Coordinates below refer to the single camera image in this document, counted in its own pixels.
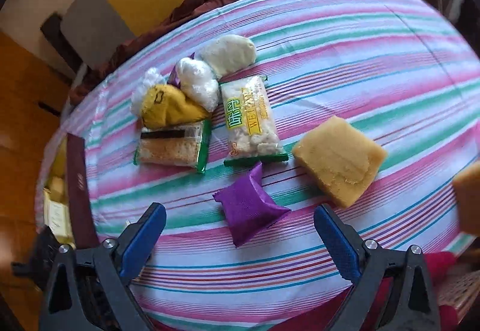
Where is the white plastic bag ball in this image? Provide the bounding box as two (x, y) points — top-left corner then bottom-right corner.
(175, 57), (221, 113)

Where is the red cloth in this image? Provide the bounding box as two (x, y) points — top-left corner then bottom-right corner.
(424, 251), (456, 286)

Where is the wooden wardrobe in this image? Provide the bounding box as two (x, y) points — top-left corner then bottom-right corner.
(1, 34), (70, 330)

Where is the maroon gold tin box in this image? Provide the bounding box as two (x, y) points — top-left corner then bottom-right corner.
(42, 134), (99, 249)

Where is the green biscuit packet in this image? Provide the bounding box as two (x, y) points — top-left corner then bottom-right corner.
(133, 120), (212, 173)

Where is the rice cracker snack bag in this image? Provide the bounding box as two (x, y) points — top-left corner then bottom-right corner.
(220, 76), (289, 167)

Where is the small purple snack packet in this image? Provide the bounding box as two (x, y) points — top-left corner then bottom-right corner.
(167, 53), (194, 89)

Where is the yellow sock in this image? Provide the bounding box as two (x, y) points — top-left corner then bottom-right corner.
(141, 84), (211, 129)

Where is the striped bed sheet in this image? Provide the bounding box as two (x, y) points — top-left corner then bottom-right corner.
(39, 0), (479, 330)

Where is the clear plastic bag ball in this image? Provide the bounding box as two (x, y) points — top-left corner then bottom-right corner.
(130, 67), (167, 118)

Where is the yellow sponge block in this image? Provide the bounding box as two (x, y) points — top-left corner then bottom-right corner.
(292, 116), (387, 208)

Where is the cream sock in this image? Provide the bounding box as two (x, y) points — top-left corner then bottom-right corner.
(194, 34), (256, 80)

